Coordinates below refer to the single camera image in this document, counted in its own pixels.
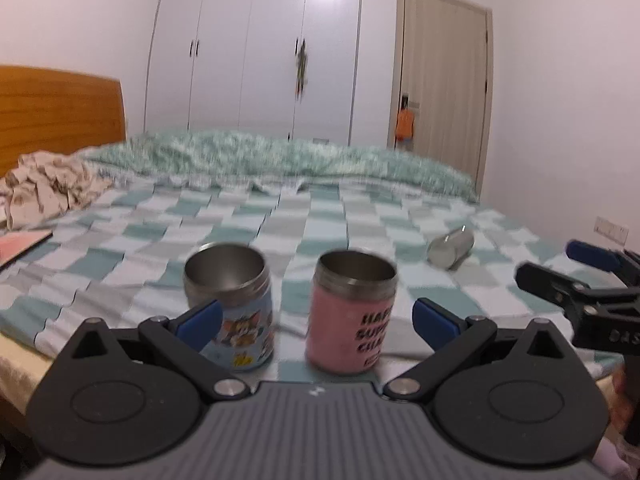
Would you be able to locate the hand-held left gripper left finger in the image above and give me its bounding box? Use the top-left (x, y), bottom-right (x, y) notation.
top-left (56, 299), bottom-right (251, 404)

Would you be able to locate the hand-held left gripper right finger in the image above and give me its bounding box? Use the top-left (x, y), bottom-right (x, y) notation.
top-left (382, 297), bottom-right (582, 404)

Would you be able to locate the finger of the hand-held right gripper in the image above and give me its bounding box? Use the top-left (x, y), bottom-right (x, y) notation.
top-left (515, 261), bottom-right (597, 312)
top-left (566, 240), bottom-right (640, 282)

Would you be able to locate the plain steel cup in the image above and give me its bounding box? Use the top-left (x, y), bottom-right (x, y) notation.
top-left (426, 226), bottom-right (475, 270)

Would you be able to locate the blue cartoon print cup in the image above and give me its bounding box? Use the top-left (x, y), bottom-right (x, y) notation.
top-left (183, 242), bottom-right (275, 372)

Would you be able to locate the pink cup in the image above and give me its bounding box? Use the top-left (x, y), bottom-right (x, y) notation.
top-left (305, 250), bottom-right (399, 376)

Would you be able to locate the pink cloth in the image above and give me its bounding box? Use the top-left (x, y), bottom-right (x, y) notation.
top-left (592, 437), bottom-right (640, 479)

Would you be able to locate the checked bed sheet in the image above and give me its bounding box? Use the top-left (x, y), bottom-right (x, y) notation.
top-left (0, 180), bottom-right (622, 382)

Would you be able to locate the beige mattress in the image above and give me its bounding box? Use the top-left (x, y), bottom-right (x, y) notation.
top-left (0, 332), bottom-right (57, 443)

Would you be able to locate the green floral quilt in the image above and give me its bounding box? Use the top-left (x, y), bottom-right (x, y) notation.
top-left (79, 130), bottom-right (481, 206)

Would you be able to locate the red flat book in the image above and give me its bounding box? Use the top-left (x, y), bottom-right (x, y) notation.
top-left (0, 230), bottom-right (54, 269)

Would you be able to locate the orange hanging bag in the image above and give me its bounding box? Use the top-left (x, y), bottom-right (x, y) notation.
top-left (394, 107), bottom-right (416, 144)

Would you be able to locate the beige crumpled cloth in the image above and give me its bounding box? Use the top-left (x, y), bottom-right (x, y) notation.
top-left (0, 152), bottom-right (114, 231)

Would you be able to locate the beige door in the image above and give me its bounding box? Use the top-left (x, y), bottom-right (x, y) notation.
top-left (387, 0), bottom-right (494, 196)

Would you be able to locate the wooden headboard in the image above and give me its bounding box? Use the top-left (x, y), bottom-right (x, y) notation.
top-left (0, 65), bottom-right (126, 179)

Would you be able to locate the hanging wardrobe ornament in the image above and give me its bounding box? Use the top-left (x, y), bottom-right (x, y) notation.
top-left (294, 39), bottom-right (309, 99)

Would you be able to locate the white wardrobe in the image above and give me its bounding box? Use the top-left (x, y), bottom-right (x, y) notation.
top-left (144, 0), bottom-right (364, 147)

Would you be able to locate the wall socket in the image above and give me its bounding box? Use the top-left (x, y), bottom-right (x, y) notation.
top-left (593, 216), bottom-right (630, 244)

